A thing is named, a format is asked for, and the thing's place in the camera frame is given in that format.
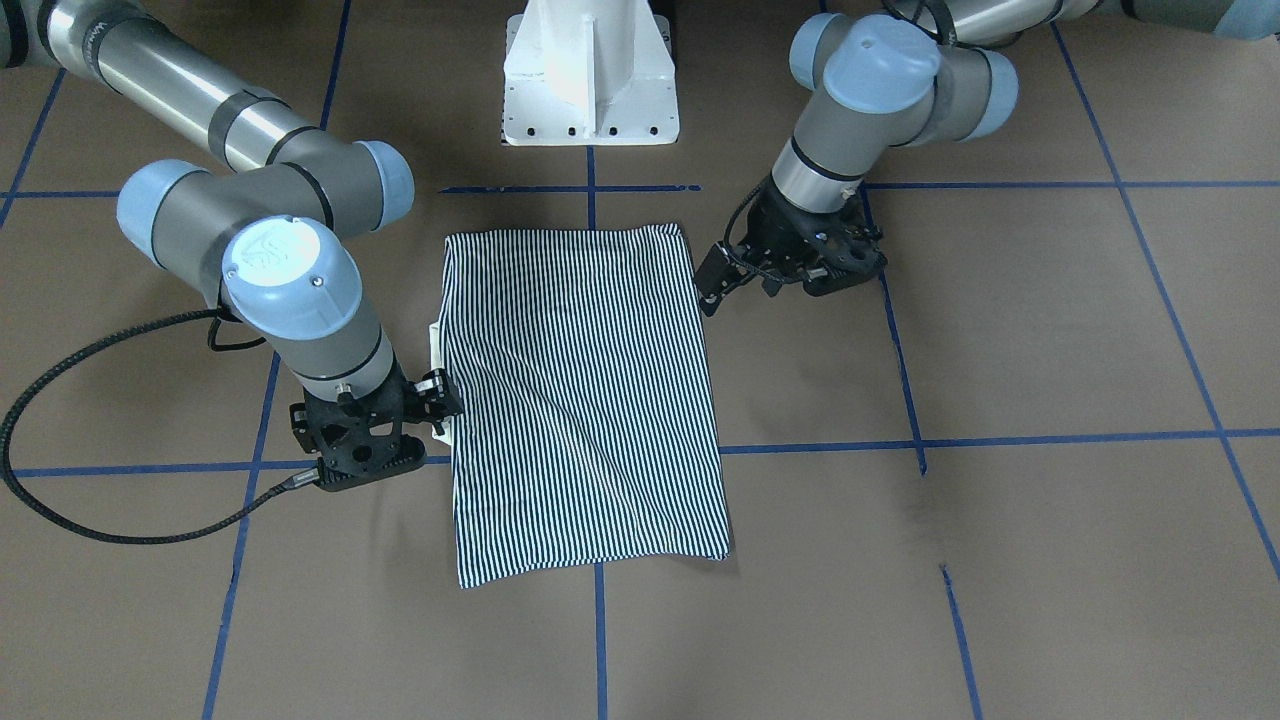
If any striped polo shirt white collar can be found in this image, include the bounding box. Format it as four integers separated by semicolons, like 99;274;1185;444
433;223;732;589

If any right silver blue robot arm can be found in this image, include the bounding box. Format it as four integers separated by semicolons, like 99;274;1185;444
3;1;460;430

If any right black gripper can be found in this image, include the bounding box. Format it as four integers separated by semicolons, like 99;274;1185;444
300;360;463;441

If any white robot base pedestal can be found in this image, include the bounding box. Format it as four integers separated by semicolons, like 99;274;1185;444
500;1;681;147

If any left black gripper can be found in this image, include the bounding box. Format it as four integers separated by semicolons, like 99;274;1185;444
694;179;851;318

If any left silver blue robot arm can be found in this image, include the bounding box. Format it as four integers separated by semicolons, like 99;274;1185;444
695;1;1279;316

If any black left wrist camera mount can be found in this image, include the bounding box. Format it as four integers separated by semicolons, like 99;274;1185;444
756;201;887;297

